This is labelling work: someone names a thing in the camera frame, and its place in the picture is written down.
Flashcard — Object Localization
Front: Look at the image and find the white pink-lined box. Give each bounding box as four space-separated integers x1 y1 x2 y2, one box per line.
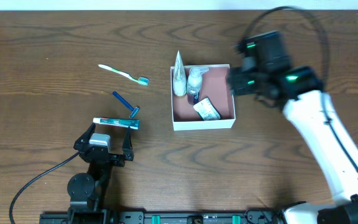
171 64 236 131

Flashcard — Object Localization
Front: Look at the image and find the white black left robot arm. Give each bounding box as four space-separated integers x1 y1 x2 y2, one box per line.
67 123 134 223

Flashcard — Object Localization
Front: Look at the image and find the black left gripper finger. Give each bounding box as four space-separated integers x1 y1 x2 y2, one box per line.
122 128 134 161
73 123 96 152

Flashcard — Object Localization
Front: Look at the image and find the white Pantene tube gold cap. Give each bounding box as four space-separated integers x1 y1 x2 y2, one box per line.
172 51 187 97

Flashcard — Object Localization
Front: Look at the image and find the green white toothbrush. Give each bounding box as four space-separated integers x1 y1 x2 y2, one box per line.
98 64 149 86

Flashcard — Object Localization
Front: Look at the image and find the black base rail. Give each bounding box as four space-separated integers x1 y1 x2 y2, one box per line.
39 210 282 224

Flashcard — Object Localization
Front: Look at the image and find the clear foam pump bottle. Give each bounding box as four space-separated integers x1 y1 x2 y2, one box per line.
187 67 209 105

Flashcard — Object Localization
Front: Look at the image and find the blue disposable razor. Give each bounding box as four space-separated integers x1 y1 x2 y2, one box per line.
112 91 140 119

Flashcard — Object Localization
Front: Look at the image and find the green white soap box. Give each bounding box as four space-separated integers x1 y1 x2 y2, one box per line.
193 97 221 121

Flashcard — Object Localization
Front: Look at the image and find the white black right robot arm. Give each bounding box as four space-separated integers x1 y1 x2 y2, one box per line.
227 31 358 223

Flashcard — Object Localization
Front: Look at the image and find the teal white toothpaste tube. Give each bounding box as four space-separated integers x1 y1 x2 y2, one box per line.
93 117 139 129

